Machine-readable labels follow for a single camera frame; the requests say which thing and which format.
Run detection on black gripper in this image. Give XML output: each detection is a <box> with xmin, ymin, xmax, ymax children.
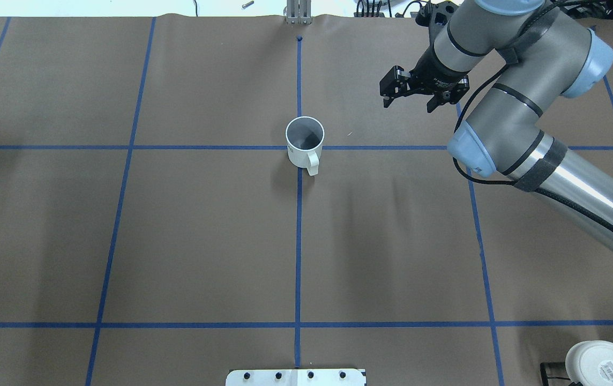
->
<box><xmin>380</xmin><ymin>60</ymin><xmax>470</xmax><ymax>113</ymax></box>

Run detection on white ceramic mug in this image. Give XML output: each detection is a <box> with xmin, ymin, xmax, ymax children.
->
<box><xmin>285</xmin><ymin>116</ymin><xmax>325</xmax><ymax>176</ymax></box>

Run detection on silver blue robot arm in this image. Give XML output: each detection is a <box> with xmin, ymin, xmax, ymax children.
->
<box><xmin>379</xmin><ymin>1</ymin><xmax>613</xmax><ymax>251</ymax></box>

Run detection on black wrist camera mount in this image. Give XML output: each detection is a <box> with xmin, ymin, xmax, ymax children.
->
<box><xmin>415</xmin><ymin>1</ymin><xmax>460</xmax><ymax>32</ymax></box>

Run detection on aluminium frame post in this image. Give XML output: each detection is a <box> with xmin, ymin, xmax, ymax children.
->
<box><xmin>283</xmin><ymin>0</ymin><xmax>313</xmax><ymax>25</ymax></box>

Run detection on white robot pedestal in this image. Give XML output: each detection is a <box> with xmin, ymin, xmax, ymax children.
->
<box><xmin>225</xmin><ymin>368</ymin><xmax>368</xmax><ymax>385</ymax></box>

